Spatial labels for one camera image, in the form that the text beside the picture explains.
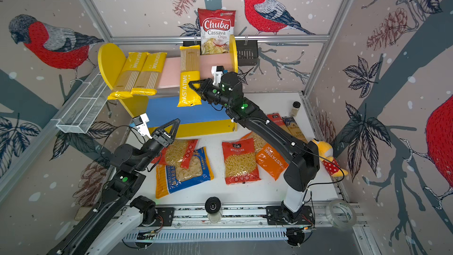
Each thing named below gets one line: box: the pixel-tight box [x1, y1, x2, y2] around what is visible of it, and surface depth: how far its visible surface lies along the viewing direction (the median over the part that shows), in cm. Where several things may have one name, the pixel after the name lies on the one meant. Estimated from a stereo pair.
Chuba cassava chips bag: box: [197, 8, 236, 55], surface depth 85 cm
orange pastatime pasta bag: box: [255, 142, 290, 182], surface depth 88 cm
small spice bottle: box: [290, 100, 301, 118], surface depth 106 cm
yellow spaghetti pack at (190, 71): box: [176, 44, 202, 107], surface depth 69 cm
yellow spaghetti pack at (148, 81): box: [130, 51, 168, 96], surface depth 72 cm
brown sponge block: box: [74, 206, 93, 222], surface depth 73 cm
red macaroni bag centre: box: [221, 137, 262, 185], surface depth 87 cm
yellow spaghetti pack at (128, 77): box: [107, 51, 149, 100], surface depth 71 cm
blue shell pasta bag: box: [155, 146, 215, 199], surface depth 83 cm
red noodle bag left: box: [151, 139, 199, 169], surface depth 87 cm
